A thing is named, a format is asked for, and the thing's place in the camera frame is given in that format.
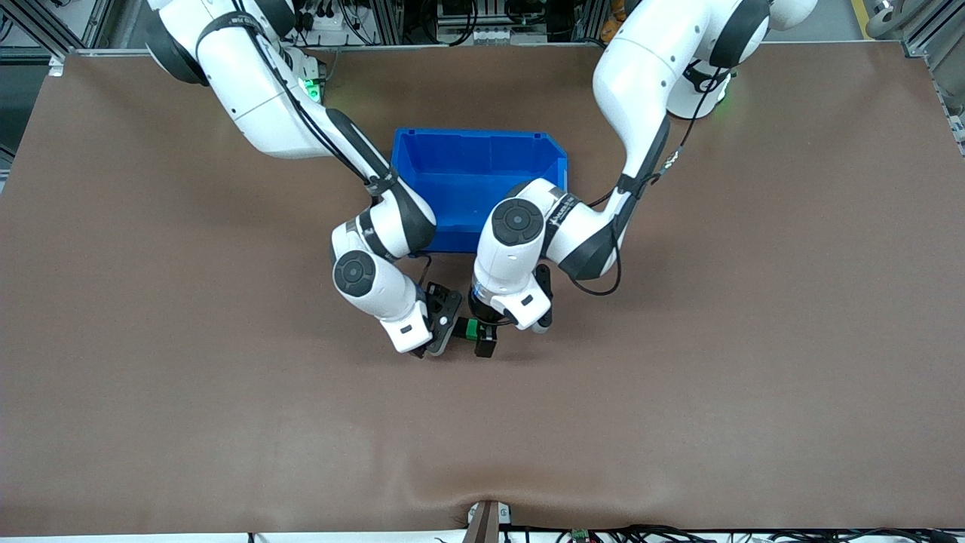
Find grey round fitting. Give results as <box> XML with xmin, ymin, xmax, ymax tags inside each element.
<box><xmin>865</xmin><ymin>0</ymin><xmax>909</xmax><ymax>40</ymax></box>

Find white power strip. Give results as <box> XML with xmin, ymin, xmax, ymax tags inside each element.
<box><xmin>298</xmin><ymin>8</ymin><xmax>370</xmax><ymax>46</ymax></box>

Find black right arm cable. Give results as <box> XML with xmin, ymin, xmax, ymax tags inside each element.
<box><xmin>226</xmin><ymin>0</ymin><xmax>434</xmax><ymax>287</ymax></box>

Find aluminium frame profile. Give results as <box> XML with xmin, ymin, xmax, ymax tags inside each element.
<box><xmin>901</xmin><ymin>0</ymin><xmax>965</xmax><ymax>155</ymax></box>
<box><xmin>0</xmin><ymin>0</ymin><xmax>114</xmax><ymax>58</ymax></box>

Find brown table mat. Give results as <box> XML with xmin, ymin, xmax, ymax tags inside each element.
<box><xmin>0</xmin><ymin>41</ymin><xmax>965</xmax><ymax>538</ymax></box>

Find blue plastic storage bin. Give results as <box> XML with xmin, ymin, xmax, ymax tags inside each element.
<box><xmin>391</xmin><ymin>127</ymin><xmax>569</xmax><ymax>253</ymax></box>

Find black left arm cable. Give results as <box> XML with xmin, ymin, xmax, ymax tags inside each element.
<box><xmin>569</xmin><ymin>68</ymin><xmax>725</xmax><ymax>297</ymax></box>

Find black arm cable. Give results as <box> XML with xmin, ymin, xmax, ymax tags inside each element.
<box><xmin>569</xmin><ymin>68</ymin><xmax>725</xmax><ymax>297</ymax></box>
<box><xmin>226</xmin><ymin>0</ymin><xmax>434</xmax><ymax>287</ymax></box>

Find grey table clamp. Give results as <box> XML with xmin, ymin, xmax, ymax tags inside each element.
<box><xmin>461</xmin><ymin>500</ymin><xmax>512</xmax><ymax>543</ymax></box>

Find orange snack packets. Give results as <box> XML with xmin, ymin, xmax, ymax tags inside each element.
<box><xmin>601</xmin><ymin>0</ymin><xmax>638</xmax><ymax>43</ymax></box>

